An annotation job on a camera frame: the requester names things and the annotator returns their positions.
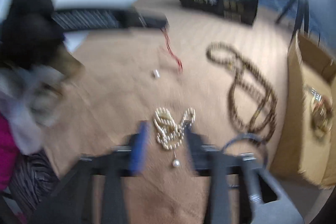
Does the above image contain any black tripod stand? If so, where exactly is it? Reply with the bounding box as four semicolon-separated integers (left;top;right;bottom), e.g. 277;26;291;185
275;0;310;38

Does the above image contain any cardboard box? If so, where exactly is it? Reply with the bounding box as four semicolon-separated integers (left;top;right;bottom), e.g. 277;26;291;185
270;33;335;188

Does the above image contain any blue bangle ring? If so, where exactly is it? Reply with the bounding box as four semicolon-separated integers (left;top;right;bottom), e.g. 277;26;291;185
221;132;269;169

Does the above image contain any green jade pendant red cord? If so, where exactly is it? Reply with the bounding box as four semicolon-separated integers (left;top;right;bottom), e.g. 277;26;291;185
159;27;184;75

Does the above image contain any single pearl pin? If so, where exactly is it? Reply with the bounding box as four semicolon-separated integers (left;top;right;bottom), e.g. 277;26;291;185
171;150;181;168

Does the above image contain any gold wrist watch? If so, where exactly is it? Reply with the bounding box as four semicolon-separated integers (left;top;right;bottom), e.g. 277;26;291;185
305;85;333;139

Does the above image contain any brown bead necklace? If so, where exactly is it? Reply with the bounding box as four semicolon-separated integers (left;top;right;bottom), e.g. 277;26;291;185
205;42;279;146

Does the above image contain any white pearl necklace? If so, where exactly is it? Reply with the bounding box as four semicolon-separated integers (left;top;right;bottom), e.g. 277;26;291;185
152;106;197;152

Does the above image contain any tan bed blanket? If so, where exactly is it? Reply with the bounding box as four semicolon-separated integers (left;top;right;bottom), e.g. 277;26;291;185
45;0;291;223

